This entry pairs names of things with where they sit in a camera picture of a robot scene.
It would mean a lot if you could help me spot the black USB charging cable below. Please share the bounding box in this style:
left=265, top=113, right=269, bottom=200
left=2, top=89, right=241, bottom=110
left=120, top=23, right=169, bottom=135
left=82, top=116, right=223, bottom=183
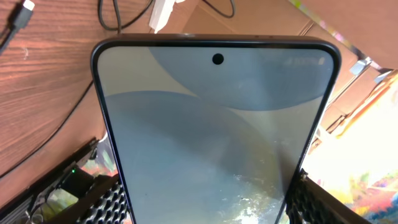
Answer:
left=0, top=0, right=236, bottom=180

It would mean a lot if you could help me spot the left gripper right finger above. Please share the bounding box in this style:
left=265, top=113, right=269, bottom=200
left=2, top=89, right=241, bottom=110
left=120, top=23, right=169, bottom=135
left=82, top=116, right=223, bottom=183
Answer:
left=285, top=170, right=370, bottom=224

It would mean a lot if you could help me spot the Samsung Galaxy smartphone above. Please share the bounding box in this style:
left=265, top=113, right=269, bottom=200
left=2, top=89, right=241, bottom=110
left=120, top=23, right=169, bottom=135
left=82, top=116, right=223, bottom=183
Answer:
left=90, top=34, right=341, bottom=224

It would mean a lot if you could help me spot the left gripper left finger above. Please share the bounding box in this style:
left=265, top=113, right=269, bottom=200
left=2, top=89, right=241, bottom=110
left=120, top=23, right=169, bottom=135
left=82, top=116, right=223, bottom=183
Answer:
left=46, top=175, right=129, bottom=224

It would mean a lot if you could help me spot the white power strip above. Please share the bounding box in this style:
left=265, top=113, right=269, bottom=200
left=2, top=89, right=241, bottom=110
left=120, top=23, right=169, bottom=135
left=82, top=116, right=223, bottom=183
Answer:
left=149, top=0, right=187, bottom=34

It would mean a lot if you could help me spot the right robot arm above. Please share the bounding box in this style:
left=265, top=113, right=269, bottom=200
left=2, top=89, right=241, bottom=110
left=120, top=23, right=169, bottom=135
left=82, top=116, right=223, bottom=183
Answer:
left=1, top=139, right=131, bottom=223

